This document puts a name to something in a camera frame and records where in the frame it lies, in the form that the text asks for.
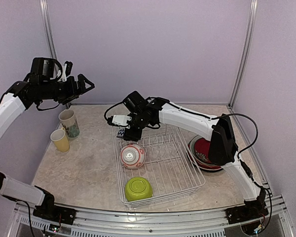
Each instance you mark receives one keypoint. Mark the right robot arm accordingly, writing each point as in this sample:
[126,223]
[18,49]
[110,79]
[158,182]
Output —
[223,150]

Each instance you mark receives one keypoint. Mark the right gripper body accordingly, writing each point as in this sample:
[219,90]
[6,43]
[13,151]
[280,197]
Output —
[140,122]

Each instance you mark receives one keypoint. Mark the red teal floral plate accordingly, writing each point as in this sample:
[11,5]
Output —
[189,154]

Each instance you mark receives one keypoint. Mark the blue white patterned bowl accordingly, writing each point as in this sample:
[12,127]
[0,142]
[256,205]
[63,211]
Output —
[121,134]

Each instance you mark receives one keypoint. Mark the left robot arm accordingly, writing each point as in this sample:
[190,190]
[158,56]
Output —
[19,97]

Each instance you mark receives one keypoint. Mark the teal red flower plate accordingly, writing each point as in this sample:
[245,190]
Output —
[201,148]

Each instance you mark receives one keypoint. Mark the left aluminium frame post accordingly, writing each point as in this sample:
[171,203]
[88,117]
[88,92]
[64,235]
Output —
[47,28]

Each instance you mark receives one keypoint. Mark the pale yellow cup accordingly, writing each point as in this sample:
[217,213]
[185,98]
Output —
[60,140]

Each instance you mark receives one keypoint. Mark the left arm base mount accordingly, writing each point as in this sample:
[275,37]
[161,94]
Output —
[59,214]

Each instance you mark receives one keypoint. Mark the teal floral mug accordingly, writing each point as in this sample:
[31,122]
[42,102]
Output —
[69,122]

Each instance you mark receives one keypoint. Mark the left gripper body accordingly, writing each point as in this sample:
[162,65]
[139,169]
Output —
[69,92]

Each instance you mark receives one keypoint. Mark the pink polka dot plate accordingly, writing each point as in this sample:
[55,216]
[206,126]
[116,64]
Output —
[194,159]

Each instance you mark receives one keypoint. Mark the aluminium frame post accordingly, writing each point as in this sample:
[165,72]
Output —
[245,52]
[47,28]

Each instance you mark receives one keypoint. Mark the white red patterned bowl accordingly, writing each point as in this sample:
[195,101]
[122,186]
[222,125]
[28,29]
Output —
[133,156]

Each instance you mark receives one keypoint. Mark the white wire dish rack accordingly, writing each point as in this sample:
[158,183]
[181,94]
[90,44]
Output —
[169,166]

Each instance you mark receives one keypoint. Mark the lime green bowl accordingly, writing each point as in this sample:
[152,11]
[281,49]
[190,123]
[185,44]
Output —
[138,188]

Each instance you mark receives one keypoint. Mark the right aluminium frame post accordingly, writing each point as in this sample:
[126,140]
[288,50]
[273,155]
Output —
[245,52]

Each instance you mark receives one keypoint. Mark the front aluminium rail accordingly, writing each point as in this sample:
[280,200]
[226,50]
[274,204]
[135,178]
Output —
[215,222]

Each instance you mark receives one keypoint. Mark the black rimmed beige plate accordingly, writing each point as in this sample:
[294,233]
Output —
[211,169]

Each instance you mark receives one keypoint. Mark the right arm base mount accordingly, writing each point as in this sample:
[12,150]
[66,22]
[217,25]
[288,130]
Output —
[243,213]

